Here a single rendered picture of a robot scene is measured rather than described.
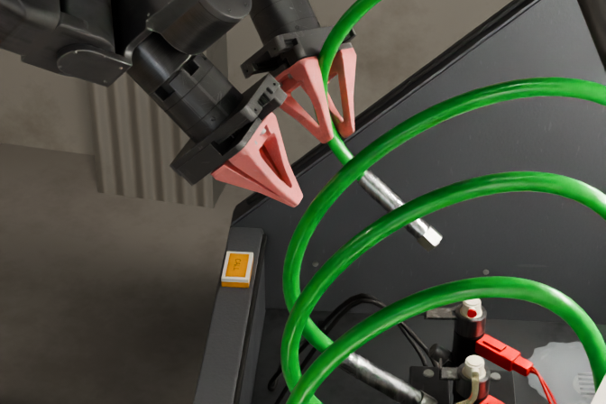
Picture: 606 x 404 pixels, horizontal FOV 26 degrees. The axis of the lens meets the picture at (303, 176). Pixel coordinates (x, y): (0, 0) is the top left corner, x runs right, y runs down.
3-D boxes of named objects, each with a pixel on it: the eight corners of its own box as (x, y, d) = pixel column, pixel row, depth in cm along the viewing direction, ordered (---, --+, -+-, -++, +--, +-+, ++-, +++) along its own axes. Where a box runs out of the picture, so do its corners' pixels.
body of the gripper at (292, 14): (361, 39, 125) (329, -30, 127) (285, 52, 118) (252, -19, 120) (320, 68, 130) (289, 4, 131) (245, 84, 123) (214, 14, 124)
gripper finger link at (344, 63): (388, 116, 123) (346, 28, 125) (335, 129, 118) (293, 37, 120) (344, 145, 128) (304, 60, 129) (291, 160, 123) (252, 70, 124)
